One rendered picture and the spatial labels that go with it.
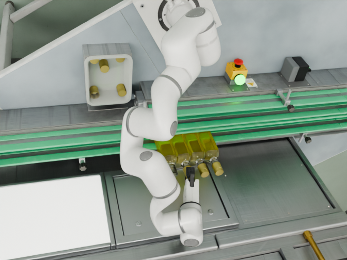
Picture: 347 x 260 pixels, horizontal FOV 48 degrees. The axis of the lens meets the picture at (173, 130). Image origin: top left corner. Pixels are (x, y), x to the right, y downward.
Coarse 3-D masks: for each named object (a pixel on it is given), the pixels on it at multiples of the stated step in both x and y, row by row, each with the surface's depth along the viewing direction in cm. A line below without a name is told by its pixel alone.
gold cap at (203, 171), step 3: (198, 165) 148; (201, 165) 147; (204, 165) 147; (198, 168) 148; (201, 168) 146; (204, 168) 146; (207, 168) 147; (201, 171) 146; (204, 171) 145; (207, 171) 145; (201, 174) 146; (204, 174) 146; (207, 174) 146
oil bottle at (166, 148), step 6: (156, 144) 156; (162, 144) 152; (168, 144) 152; (162, 150) 150; (168, 150) 150; (174, 150) 150; (168, 156) 147; (174, 156) 148; (168, 162) 147; (174, 162) 148
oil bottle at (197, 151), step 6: (186, 138) 156; (192, 138) 156; (198, 138) 156; (192, 144) 153; (198, 144) 154; (192, 150) 151; (198, 150) 151; (192, 156) 151; (198, 156) 150; (204, 156) 151; (192, 162) 152
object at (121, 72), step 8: (96, 56) 137; (104, 56) 137; (112, 56) 138; (120, 56) 139; (128, 56) 140; (88, 64) 146; (96, 64) 147; (112, 64) 149; (120, 64) 150; (128, 64) 144; (88, 72) 145; (96, 72) 149; (112, 72) 151; (120, 72) 152; (128, 72) 146; (88, 80) 143; (96, 80) 152; (104, 80) 153; (112, 80) 154; (120, 80) 155; (128, 80) 148; (88, 88) 145; (104, 88) 156; (112, 88) 156; (128, 88) 150; (88, 96) 147; (104, 96) 154; (112, 96) 154; (120, 96) 155; (128, 96) 153; (96, 104) 151; (104, 104) 152
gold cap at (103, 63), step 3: (102, 60) 145; (105, 60) 146; (99, 63) 146; (102, 63) 144; (105, 63) 144; (102, 66) 143; (105, 66) 143; (108, 66) 145; (102, 69) 144; (105, 69) 144; (108, 69) 145; (102, 72) 145; (105, 72) 145
